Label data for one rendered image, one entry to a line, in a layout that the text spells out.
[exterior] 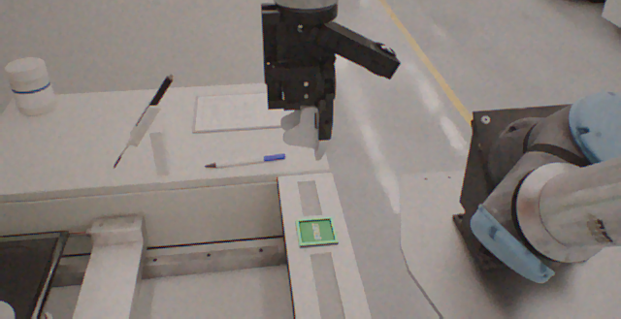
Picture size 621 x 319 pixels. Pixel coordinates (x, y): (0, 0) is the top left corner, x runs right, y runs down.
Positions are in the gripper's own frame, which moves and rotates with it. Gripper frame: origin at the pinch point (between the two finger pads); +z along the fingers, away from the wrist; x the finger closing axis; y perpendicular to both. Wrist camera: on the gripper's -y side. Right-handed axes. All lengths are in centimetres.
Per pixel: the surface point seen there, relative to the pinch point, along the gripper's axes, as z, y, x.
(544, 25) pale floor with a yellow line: 110, -217, -313
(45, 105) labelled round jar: 12, 49, -41
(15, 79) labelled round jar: 6, 53, -41
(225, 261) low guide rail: 26.4, 15.1, -8.0
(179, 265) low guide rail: 26.3, 22.6, -8.0
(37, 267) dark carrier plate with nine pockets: 20.6, 42.8, -4.7
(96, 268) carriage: 22.6, 34.7, -5.4
